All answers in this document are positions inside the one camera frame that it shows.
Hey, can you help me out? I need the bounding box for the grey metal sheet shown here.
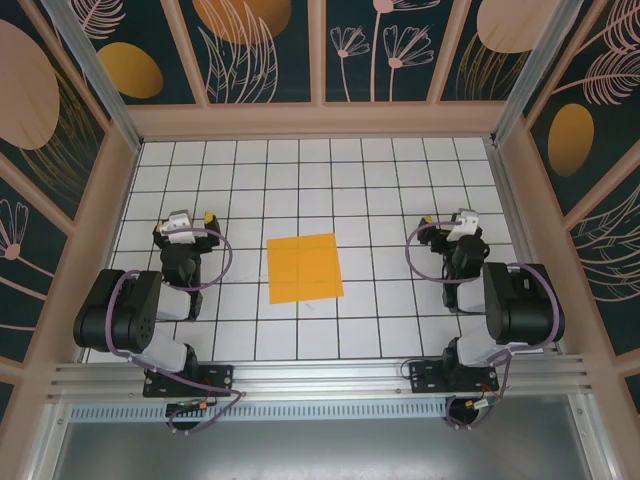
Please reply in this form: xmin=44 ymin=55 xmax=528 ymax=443
xmin=47 ymin=418 xmax=601 ymax=480

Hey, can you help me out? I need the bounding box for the small circuit board with connector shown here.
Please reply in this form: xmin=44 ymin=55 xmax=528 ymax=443
xmin=166 ymin=397 xmax=221 ymax=419
xmin=462 ymin=394 xmax=501 ymax=414

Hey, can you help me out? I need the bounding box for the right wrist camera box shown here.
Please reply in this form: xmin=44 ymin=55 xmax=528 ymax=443
xmin=446 ymin=209 xmax=481 ymax=245

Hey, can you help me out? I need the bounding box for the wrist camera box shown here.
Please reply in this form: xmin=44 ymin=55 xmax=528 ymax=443
xmin=446 ymin=209 xmax=481 ymax=245
xmin=166 ymin=210 xmax=197 ymax=246

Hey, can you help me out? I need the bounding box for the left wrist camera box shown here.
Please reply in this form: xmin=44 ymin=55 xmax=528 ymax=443
xmin=166 ymin=210 xmax=197 ymax=246

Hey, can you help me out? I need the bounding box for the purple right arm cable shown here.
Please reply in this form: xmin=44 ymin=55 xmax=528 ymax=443
xmin=404 ymin=222 xmax=567 ymax=432

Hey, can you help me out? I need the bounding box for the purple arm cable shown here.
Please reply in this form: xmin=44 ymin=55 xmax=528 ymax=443
xmin=102 ymin=227 xmax=246 ymax=436
xmin=404 ymin=222 xmax=567 ymax=432

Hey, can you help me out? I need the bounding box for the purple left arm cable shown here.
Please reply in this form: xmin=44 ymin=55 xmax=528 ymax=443
xmin=102 ymin=227 xmax=246 ymax=436

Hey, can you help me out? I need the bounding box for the aluminium side rail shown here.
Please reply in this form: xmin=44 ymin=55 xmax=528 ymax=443
xmin=487 ymin=142 xmax=569 ymax=357

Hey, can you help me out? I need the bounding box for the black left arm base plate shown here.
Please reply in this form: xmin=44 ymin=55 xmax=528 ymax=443
xmin=143 ymin=363 xmax=235 ymax=399

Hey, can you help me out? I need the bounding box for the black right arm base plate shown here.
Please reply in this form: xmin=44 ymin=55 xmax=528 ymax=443
xmin=408 ymin=360 xmax=500 ymax=394

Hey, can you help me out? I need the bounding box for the aluminium corner post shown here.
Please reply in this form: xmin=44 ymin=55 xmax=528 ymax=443
xmin=491 ymin=0 xmax=597 ymax=147
xmin=42 ymin=0 xmax=144 ymax=151

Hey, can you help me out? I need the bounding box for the aluminium front rail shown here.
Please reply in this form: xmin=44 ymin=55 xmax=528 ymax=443
xmin=47 ymin=353 xmax=596 ymax=404

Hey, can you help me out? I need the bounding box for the slotted grey cable duct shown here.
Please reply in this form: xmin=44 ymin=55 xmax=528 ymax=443
xmin=69 ymin=403 xmax=451 ymax=422

